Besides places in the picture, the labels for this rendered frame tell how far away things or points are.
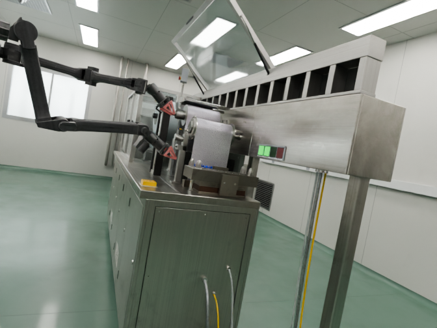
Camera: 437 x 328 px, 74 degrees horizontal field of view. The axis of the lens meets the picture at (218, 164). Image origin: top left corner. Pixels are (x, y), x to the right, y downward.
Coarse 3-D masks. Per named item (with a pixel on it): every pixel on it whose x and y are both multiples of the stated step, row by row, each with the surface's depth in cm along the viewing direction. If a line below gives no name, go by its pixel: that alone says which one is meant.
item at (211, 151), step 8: (200, 136) 171; (200, 144) 172; (208, 144) 174; (216, 144) 175; (224, 144) 178; (192, 152) 170; (200, 152) 172; (208, 152) 174; (216, 152) 176; (224, 152) 178; (200, 160) 173; (208, 160) 175; (216, 160) 177; (224, 160) 179
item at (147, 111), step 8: (136, 96) 288; (144, 96) 256; (152, 96) 258; (128, 104) 360; (136, 104) 278; (144, 104) 257; (152, 104) 259; (128, 112) 344; (136, 112) 269; (144, 112) 257; (152, 112) 260; (144, 120) 258; (152, 120) 261; (176, 120) 269; (152, 128) 262; (168, 128) 267; (176, 128) 270; (128, 136) 304; (168, 136) 268; (128, 144) 292; (128, 152) 282; (136, 152) 259; (144, 152) 262; (168, 152) 270; (136, 160) 259; (144, 160) 262; (168, 160) 271
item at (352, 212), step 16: (256, 160) 203; (352, 176) 122; (352, 192) 121; (352, 208) 120; (352, 224) 120; (352, 240) 121; (336, 256) 124; (352, 256) 122; (336, 272) 123; (336, 288) 122; (336, 304) 122; (336, 320) 123
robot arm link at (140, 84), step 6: (90, 66) 172; (96, 72) 170; (90, 78) 171; (96, 78) 170; (102, 78) 168; (108, 78) 166; (114, 78) 164; (120, 78) 163; (126, 78) 161; (132, 78) 159; (90, 84) 173; (96, 84) 176; (114, 84) 165; (120, 84) 163; (126, 84) 161; (132, 84) 161; (138, 84) 158; (144, 84) 160; (138, 90) 159
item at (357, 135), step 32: (352, 96) 108; (256, 128) 170; (288, 128) 141; (320, 128) 121; (352, 128) 106; (384, 128) 111; (288, 160) 138; (320, 160) 118; (352, 160) 107; (384, 160) 113
